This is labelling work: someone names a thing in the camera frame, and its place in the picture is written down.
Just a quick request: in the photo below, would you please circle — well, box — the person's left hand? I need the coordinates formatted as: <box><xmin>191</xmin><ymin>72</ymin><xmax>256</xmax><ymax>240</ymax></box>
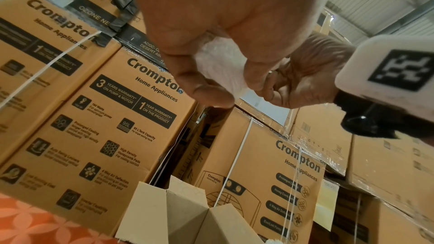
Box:
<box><xmin>128</xmin><ymin>0</ymin><xmax>340</xmax><ymax>109</ymax></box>

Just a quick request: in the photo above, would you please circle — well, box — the person's right hand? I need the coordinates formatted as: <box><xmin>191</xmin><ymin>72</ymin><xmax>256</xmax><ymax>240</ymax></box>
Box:
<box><xmin>256</xmin><ymin>33</ymin><xmax>357</xmax><ymax>110</ymax></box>

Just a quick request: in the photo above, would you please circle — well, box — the bubble wrap sheet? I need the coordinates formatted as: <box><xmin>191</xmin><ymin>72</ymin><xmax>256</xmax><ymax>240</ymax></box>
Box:
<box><xmin>193</xmin><ymin>36</ymin><xmax>279</xmax><ymax>99</ymax></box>

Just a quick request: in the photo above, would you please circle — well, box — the small cardboard box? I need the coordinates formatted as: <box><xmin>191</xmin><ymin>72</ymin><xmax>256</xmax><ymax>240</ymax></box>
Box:
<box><xmin>115</xmin><ymin>174</ymin><xmax>267</xmax><ymax>244</ymax></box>

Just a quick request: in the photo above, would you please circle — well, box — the stack of Crompton cartons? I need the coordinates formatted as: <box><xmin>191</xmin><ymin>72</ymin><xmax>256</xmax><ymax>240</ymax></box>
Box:
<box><xmin>0</xmin><ymin>0</ymin><xmax>434</xmax><ymax>244</ymax></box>

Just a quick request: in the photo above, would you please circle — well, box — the white paper document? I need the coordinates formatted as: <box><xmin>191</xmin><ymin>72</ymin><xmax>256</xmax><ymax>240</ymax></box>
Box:
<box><xmin>237</xmin><ymin>88</ymin><xmax>294</xmax><ymax>127</ymax></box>

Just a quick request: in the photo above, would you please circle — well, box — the black wristband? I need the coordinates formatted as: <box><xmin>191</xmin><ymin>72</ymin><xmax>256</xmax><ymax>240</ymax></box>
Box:
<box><xmin>335</xmin><ymin>90</ymin><xmax>434</xmax><ymax>143</ymax></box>

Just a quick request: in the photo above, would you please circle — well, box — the pale yellow paper slip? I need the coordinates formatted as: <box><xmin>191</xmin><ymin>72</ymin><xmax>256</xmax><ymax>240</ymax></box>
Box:
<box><xmin>311</xmin><ymin>177</ymin><xmax>341</xmax><ymax>234</ymax></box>

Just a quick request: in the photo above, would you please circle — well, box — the orange floral tablecloth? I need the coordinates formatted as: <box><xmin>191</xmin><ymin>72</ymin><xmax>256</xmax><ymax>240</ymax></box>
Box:
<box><xmin>0</xmin><ymin>192</ymin><xmax>124</xmax><ymax>244</ymax></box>

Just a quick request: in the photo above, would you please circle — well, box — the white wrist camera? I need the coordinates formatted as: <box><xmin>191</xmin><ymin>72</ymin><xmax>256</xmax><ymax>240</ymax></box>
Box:
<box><xmin>334</xmin><ymin>35</ymin><xmax>434</xmax><ymax>124</ymax></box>

